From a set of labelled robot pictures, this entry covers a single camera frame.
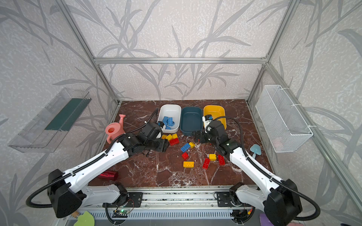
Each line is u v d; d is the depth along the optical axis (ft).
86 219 2.26
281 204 1.26
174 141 3.14
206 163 2.82
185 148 3.01
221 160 2.84
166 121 3.41
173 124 3.35
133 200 2.37
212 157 2.86
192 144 3.06
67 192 1.24
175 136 3.19
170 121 3.34
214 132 1.96
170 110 3.59
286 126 2.02
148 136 1.87
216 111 3.55
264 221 2.20
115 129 2.94
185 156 2.83
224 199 2.41
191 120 3.61
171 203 2.41
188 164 2.79
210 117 2.28
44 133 2.10
